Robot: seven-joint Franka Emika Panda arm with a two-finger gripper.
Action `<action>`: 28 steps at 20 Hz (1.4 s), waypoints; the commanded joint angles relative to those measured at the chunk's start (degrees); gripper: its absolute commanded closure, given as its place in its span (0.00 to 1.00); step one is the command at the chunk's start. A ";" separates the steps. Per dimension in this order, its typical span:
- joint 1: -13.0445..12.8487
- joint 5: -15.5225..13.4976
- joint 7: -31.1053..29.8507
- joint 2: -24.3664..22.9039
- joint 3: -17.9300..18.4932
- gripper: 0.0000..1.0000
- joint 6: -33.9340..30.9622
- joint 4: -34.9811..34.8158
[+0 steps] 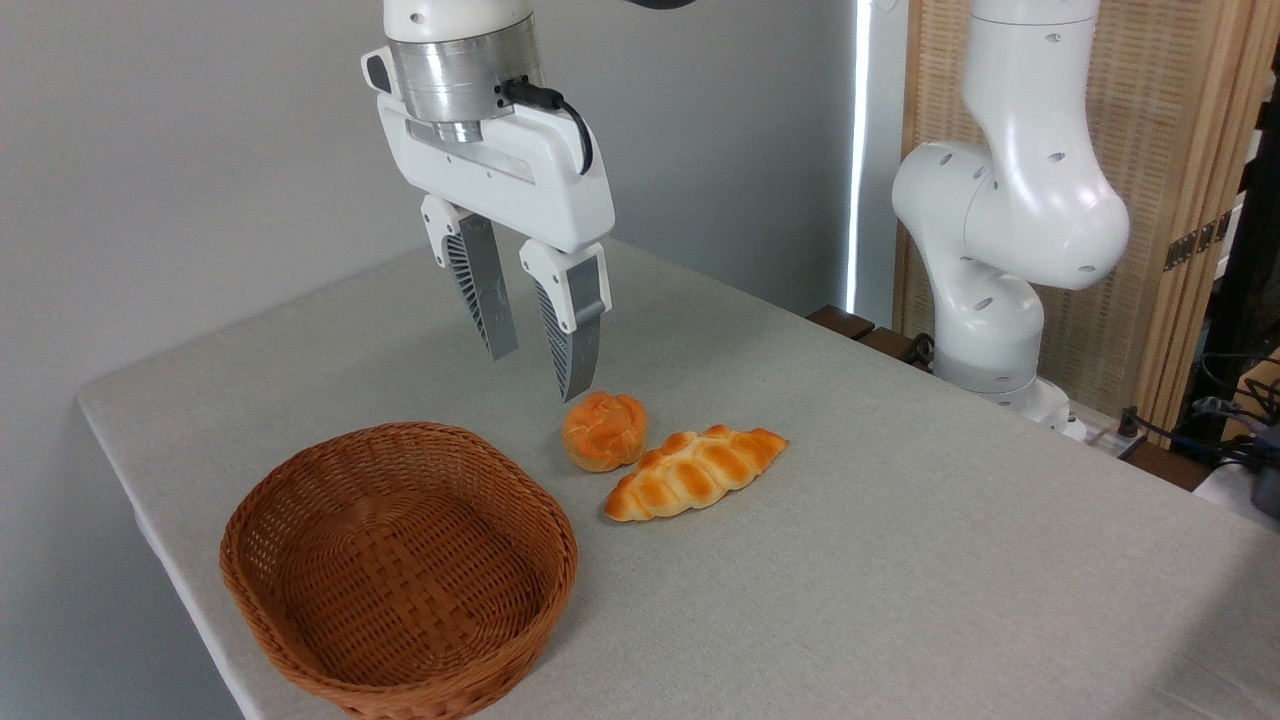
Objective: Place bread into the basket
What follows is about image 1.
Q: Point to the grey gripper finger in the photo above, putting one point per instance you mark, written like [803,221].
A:
[488,290]
[572,335]

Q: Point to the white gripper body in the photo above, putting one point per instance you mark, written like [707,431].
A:
[520,175]

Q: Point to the round orange bread roll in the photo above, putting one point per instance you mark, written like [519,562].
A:
[604,432]

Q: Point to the braided long bread loaf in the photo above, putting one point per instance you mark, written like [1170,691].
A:
[695,472]

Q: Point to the brown woven wicker basket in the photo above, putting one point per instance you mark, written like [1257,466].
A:
[400,575]

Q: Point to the dark wooden block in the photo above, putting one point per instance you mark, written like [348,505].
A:
[840,321]
[888,344]

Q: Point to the grey tablecloth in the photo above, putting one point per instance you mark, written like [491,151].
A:
[900,560]

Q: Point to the brass screen hinge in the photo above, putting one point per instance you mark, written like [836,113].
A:
[1196,242]

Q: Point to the woven bamboo folding screen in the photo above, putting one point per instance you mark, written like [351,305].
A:
[1170,120]

